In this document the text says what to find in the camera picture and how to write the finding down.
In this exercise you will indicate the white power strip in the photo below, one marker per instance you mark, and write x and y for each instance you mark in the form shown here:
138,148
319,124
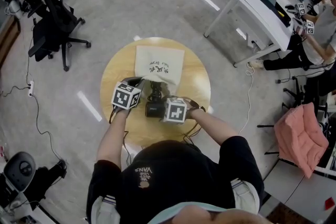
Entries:
31,88

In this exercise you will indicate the grey round chair back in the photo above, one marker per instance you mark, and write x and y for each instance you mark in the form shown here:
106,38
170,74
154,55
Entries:
19,170

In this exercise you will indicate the person's black t-shirt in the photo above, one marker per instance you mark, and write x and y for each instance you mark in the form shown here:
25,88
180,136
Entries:
178,175

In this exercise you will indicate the grey desk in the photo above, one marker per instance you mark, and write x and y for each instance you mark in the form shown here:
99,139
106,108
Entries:
288,186

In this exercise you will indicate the white desk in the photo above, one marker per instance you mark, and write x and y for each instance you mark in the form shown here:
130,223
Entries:
252,10

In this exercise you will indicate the black hair dryer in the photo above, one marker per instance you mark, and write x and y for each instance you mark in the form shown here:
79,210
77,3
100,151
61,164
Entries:
155,110

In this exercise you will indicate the black office chair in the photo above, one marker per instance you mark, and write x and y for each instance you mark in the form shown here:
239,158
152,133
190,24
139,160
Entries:
315,89
52,31

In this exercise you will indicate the blue face mask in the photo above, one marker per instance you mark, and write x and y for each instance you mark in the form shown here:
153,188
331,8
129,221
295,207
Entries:
168,212

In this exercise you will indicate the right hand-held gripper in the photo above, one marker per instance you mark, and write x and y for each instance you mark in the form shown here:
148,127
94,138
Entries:
174,111

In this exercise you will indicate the black power adapter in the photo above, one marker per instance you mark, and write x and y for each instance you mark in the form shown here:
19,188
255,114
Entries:
278,81

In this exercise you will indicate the white cloth bag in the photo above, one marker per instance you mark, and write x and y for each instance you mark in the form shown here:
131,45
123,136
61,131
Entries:
157,60

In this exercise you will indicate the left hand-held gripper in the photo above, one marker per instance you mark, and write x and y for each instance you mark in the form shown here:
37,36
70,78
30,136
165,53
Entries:
124,97

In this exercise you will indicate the black flat box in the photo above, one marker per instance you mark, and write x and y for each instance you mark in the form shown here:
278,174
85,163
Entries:
282,15

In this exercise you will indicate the person's head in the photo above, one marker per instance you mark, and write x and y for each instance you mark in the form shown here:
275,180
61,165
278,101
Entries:
199,217

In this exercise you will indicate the person's right forearm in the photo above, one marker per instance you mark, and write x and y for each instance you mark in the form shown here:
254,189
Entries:
212,126

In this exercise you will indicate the person's left forearm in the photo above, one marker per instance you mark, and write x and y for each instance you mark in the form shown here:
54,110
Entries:
113,139

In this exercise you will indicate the person's right hand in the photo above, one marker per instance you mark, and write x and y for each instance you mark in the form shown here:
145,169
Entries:
193,107

